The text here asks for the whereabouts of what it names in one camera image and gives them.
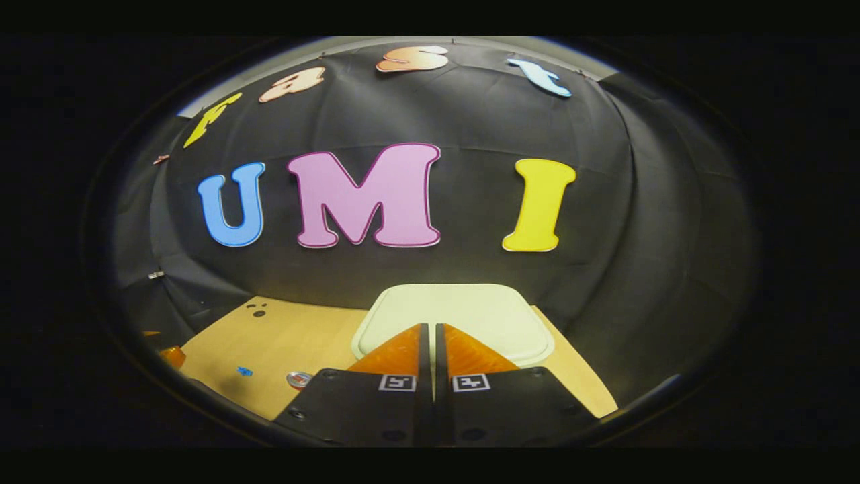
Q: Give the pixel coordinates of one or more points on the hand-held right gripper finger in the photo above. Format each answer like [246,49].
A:
[424,376]
[441,376]

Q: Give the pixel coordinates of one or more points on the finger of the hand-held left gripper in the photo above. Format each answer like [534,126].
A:
[173,357]

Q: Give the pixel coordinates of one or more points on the pale green garbage bin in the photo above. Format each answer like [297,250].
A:
[457,309]

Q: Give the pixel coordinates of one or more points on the orange pop can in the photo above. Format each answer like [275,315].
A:
[299,380]

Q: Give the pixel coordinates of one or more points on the black backdrop cloth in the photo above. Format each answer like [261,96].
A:
[605,269]

